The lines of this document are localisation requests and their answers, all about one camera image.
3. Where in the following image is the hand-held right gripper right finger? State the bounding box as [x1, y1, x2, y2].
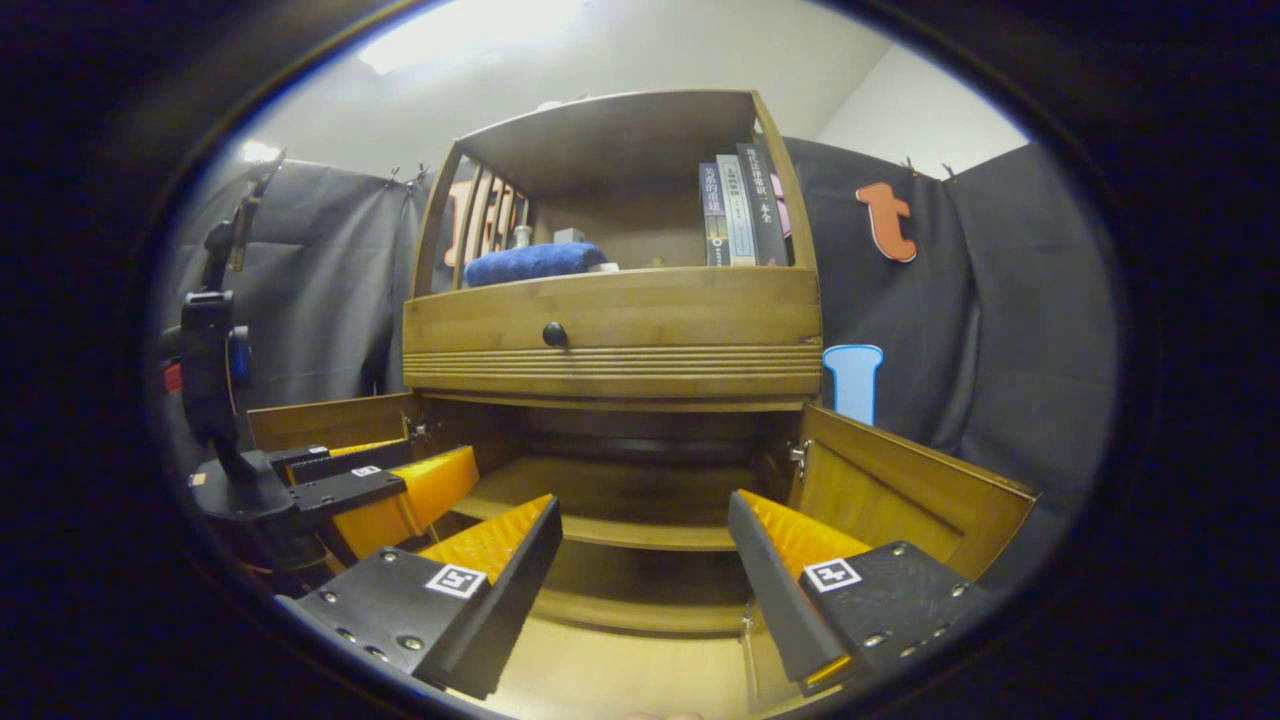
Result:
[727, 489, 991, 698]

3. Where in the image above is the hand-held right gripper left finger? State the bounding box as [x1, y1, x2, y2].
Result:
[275, 493, 564, 701]

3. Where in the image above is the wooden double-door shoe cabinet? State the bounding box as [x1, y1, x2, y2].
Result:
[245, 90, 1041, 641]

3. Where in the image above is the inner wooden shelf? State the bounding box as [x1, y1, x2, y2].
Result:
[450, 457, 791, 553]

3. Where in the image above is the blue folded towel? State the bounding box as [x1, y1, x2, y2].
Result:
[463, 242, 609, 289]

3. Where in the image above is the wooden ribbed drawer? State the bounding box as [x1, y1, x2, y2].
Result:
[402, 266, 823, 403]

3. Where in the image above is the black backdrop cloth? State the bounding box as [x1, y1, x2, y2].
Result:
[160, 135, 1119, 601]

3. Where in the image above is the blue spine book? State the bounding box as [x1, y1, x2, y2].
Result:
[699, 162, 731, 267]

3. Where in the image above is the pale grey book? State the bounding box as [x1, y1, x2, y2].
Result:
[716, 154, 758, 267]

